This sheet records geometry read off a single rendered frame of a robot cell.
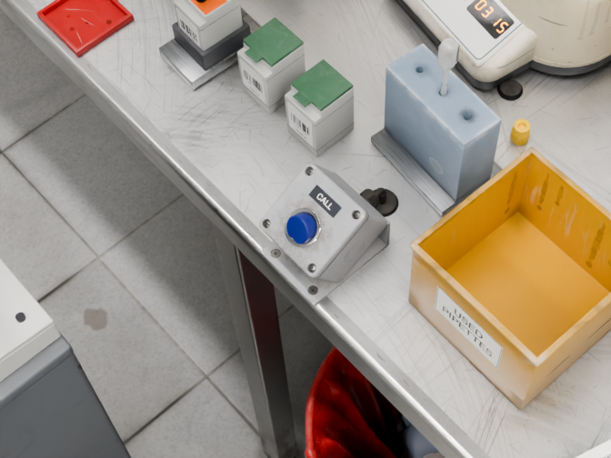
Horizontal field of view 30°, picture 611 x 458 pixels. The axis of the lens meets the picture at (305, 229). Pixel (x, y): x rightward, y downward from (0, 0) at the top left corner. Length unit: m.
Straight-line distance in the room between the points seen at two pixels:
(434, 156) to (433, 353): 0.17
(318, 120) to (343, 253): 0.13
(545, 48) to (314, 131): 0.22
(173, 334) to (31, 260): 0.30
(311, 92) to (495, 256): 0.21
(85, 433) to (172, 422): 0.76
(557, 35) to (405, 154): 0.17
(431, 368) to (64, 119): 1.37
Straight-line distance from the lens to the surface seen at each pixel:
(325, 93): 0.99
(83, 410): 1.08
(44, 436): 1.07
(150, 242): 2.02
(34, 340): 0.95
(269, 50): 1.02
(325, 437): 1.39
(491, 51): 1.05
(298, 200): 0.93
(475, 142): 0.93
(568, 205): 0.93
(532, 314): 0.95
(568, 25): 1.03
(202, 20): 1.04
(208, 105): 1.07
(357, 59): 1.09
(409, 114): 0.97
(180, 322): 1.94
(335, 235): 0.91
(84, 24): 1.15
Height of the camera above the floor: 1.74
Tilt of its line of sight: 60 degrees down
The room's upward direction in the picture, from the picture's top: 5 degrees counter-clockwise
